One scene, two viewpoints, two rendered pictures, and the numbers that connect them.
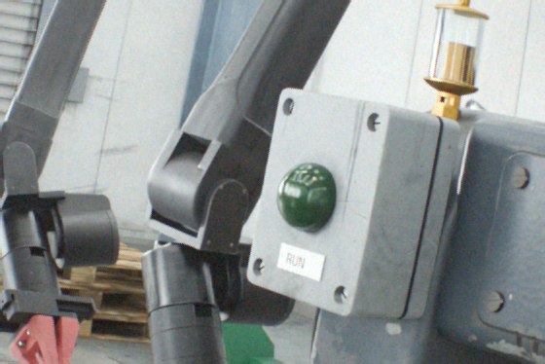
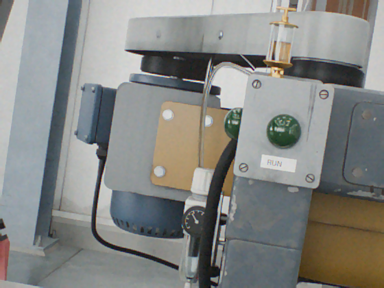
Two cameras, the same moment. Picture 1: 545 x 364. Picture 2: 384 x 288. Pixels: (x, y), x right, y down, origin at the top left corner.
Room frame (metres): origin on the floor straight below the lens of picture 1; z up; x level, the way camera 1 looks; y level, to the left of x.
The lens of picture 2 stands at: (0.18, 0.49, 1.30)
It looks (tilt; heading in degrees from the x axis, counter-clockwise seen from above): 3 degrees down; 312
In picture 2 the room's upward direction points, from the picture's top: 9 degrees clockwise
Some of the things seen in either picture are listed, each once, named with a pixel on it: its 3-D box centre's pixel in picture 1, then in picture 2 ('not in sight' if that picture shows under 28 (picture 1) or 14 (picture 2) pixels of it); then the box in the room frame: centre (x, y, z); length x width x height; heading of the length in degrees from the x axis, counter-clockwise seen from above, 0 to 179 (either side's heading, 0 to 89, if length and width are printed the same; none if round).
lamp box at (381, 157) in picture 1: (352, 202); (282, 130); (0.55, -0.04, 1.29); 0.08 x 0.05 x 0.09; 38
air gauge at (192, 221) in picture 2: not in sight; (197, 221); (0.75, -0.17, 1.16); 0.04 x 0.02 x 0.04; 38
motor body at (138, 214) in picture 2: not in sight; (164, 156); (1.00, -0.35, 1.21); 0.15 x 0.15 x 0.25
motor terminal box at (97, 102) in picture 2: not in sight; (105, 123); (1.04, -0.26, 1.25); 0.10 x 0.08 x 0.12; 153
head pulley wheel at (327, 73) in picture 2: not in sight; (323, 77); (0.63, -0.21, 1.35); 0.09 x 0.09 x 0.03
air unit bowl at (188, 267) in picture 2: not in sight; (192, 257); (0.77, -0.19, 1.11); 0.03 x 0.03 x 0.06
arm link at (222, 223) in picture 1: (225, 248); not in sight; (1.00, 0.02, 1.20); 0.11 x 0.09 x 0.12; 129
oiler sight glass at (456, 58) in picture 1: (456, 48); (280, 44); (0.60, -0.08, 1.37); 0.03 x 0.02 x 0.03; 38
